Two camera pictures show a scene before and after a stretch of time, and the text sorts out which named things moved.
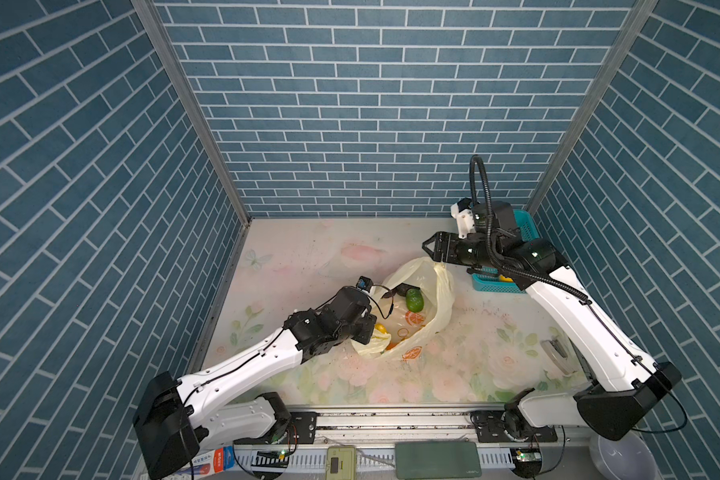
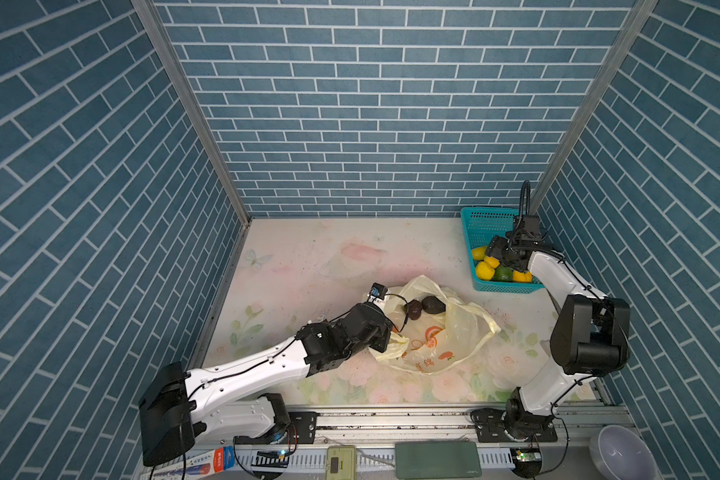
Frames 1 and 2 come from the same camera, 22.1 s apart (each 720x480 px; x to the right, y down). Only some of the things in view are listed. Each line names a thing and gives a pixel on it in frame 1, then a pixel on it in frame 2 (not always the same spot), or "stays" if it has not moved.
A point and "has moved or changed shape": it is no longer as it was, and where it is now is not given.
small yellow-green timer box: (341, 463) stays
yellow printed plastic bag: (413, 302) has moved or changed shape
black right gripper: (448, 246) to (495, 247)
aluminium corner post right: (612, 65) stays
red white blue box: (214, 461) stays
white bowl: (625, 459) stays
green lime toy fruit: (414, 299) has moved or changed shape
